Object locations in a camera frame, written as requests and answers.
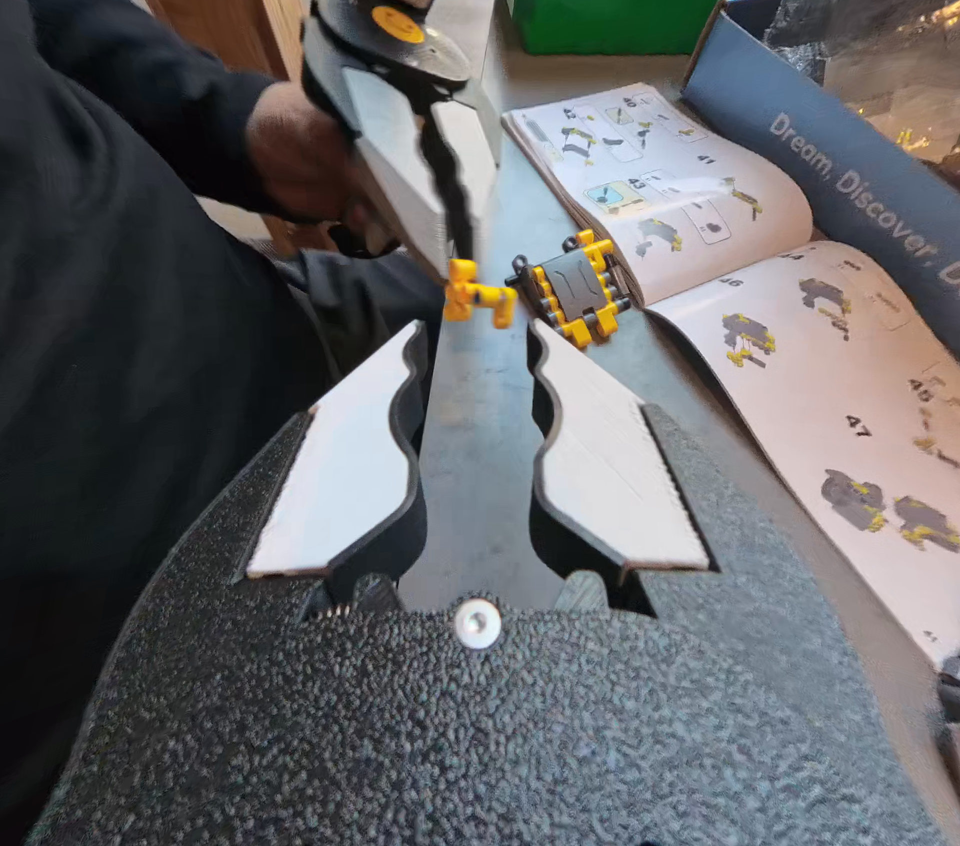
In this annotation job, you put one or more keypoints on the person's left forearm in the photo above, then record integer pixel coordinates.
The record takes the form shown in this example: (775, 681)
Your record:
(135, 58)

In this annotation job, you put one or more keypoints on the yellow grey brick assembly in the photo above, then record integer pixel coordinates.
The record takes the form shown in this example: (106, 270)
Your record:
(574, 283)

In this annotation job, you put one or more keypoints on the yellow brick beam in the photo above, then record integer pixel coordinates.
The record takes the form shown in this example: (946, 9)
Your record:
(499, 297)

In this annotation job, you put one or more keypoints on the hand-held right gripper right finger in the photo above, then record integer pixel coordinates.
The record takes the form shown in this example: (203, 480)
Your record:
(615, 478)

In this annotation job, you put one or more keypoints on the open instruction booklet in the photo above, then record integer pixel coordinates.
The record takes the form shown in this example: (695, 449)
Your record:
(712, 200)

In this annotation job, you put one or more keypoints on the blue cardboard box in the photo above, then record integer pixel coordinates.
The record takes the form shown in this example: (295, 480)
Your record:
(825, 163)

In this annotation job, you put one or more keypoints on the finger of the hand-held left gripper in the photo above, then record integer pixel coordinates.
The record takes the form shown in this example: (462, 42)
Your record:
(469, 140)
(390, 148)

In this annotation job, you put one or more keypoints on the grey desk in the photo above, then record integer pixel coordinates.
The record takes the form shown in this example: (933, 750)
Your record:
(480, 486)

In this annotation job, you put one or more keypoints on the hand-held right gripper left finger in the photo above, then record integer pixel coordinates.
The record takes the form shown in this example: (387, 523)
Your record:
(337, 486)

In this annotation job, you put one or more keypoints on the person's body in black clothing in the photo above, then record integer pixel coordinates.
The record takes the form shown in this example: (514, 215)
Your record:
(112, 411)

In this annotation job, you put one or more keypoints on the person's left hand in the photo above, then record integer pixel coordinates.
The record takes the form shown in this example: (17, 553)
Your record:
(300, 155)

